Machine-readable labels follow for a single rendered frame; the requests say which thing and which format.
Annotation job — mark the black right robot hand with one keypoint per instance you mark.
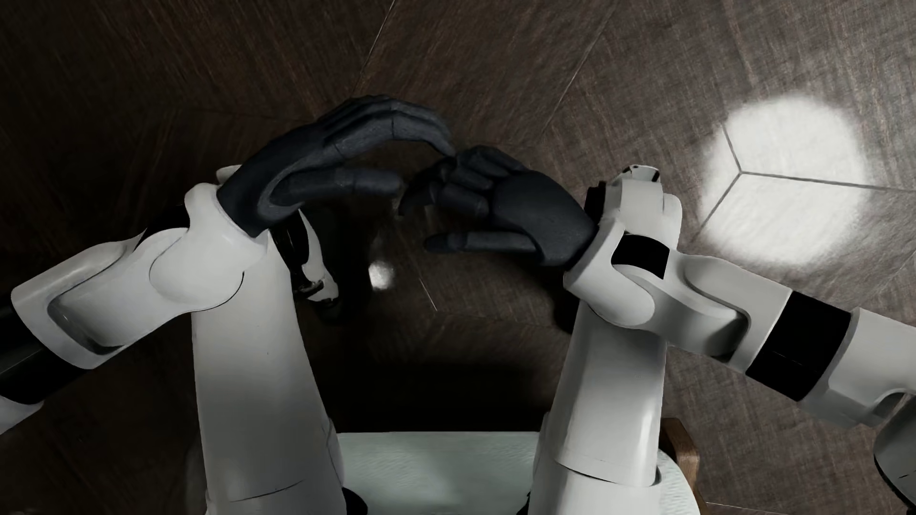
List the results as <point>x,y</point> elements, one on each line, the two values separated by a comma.
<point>522,207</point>

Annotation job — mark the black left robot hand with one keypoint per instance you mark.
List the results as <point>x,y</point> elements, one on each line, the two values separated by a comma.
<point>308,168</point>

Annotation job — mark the white robot leg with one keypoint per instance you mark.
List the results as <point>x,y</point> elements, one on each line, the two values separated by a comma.
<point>615,357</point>
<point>257,372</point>

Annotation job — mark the white left robot leg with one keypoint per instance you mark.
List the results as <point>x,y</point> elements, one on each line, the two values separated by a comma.
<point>257,372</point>

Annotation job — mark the white right robot leg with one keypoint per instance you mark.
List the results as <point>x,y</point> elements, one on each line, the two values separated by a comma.
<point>615,357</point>

